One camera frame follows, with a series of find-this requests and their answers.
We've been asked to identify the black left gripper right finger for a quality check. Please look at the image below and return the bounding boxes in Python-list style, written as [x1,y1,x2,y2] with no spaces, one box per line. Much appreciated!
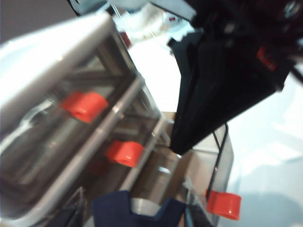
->
[146,198,186,227]

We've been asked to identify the smoky drawer with flat handle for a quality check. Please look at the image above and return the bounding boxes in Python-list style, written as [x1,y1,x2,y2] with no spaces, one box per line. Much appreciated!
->
[30,111,166,227]

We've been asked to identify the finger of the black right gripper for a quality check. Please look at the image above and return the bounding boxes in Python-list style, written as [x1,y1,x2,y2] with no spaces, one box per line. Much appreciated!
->
[167,33,204,152]

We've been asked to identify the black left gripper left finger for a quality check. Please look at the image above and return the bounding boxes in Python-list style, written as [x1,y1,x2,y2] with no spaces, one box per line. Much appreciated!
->
[92,190,145,227]

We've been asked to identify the smoky drawer with orange handle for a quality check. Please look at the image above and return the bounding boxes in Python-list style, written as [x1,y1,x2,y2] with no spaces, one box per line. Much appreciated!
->
[127,122,242,227]

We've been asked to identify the white drawer cabinet frame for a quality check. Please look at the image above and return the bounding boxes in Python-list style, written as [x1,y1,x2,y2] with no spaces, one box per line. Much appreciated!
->
[0,11,180,227]

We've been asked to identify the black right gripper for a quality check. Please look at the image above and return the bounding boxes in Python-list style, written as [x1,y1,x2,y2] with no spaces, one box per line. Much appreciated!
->
[178,0,303,154]

